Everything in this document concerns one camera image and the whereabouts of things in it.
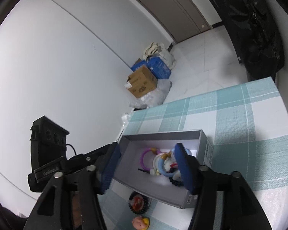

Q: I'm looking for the purple ring bracelet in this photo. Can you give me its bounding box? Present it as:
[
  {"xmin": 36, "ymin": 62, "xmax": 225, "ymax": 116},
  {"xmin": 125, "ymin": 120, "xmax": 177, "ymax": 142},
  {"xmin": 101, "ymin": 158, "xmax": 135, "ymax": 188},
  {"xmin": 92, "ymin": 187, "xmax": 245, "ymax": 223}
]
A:
[{"xmin": 139, "ymin": 147, "xmax": 163, "ymax": 172}]

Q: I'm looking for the brown cardboard box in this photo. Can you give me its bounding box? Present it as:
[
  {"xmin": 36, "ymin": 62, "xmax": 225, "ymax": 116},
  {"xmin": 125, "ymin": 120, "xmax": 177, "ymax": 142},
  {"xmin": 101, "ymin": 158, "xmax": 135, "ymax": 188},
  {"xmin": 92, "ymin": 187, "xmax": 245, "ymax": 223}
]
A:
[{"xmin": 124, "ymin": 65, "xmax": 158, "ymax": 99}]

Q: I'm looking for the white round pin badge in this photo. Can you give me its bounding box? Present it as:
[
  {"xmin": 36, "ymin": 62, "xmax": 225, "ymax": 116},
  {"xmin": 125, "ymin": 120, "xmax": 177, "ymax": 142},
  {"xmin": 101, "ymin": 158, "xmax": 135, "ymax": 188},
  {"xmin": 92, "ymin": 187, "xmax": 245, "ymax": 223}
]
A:
[{"xmin": 150, "ymin": 153, "xmax": 163, "ymax": 176}]

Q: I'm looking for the pink pig figurine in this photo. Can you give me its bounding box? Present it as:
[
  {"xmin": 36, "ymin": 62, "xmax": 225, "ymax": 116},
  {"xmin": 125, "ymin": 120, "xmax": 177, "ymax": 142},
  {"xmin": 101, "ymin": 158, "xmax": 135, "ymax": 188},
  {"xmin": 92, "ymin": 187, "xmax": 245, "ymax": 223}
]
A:
[{"xmin": 132, "ymin": 216, "xmax": 150, "ymax": 230}]

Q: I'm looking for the person's left hand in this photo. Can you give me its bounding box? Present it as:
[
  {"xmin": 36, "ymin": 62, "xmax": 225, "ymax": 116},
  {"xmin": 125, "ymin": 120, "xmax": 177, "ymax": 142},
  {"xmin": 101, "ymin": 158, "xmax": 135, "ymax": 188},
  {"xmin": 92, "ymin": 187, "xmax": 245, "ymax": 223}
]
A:
[{"xmin": 72, "ymin": 194, "xmax": 82, "ymax": 229}]

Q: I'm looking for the grey open cardboard box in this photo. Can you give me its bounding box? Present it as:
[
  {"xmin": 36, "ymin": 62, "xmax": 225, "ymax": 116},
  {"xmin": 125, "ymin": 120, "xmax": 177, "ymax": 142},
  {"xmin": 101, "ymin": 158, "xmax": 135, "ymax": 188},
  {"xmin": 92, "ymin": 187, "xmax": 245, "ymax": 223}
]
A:
[{"xmin": 114, "ymin": 130, "xmax": 214, "ymax": 209}]

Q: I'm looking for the grey-brown door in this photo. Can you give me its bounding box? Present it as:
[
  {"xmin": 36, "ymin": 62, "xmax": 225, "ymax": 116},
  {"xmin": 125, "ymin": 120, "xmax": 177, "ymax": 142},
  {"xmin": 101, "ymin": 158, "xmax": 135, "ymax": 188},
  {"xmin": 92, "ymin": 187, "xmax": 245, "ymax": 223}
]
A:
[{"xmin": 137, "ymin": 0, "xmax": 211, "ymax": 43}]

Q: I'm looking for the blue ring bracelet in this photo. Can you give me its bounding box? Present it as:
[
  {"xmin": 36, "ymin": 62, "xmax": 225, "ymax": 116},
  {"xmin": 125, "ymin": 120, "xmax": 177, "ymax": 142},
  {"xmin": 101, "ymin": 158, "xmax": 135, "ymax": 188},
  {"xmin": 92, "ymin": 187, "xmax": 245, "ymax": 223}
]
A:
[{"xmin": 158, "ymin": 154, "xmax": 182, "ymax": 178}]

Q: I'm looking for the teal plaid tablecloth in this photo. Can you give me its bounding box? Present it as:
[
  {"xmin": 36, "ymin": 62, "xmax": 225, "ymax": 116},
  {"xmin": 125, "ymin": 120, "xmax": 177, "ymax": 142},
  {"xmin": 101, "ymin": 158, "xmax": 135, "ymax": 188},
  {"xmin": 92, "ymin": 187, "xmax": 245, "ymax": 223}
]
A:
[{"xmin": 97, "ymin": 76, "xmax": 288, "ymax": 230}]

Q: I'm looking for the blue cardboard box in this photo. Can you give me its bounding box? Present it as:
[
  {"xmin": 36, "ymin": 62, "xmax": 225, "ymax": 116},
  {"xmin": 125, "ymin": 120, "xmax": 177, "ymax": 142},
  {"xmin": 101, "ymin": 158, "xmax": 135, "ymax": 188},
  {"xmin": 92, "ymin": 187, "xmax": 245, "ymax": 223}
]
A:
[{"xmin": 131, "ymin": 57, "xmax": 172, "ymax": 80}]

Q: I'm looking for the clear red hair clip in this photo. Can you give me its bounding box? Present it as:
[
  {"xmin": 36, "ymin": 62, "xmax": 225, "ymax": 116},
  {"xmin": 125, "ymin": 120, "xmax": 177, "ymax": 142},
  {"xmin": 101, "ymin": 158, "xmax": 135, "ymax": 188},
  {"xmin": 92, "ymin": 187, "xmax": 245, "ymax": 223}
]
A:
[{"xmin": 163, "ymin": 158, "xmax": 178, "ymax": 173}]

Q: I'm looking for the grey plastic parcel bag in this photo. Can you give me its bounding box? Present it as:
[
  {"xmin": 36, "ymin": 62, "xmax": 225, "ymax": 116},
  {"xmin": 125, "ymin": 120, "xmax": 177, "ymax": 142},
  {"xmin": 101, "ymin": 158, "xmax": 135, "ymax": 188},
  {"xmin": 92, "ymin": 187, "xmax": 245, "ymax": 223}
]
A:
[{"xmin": 129, "ymin": 79, "xmax": 172, "ymax": 109}]

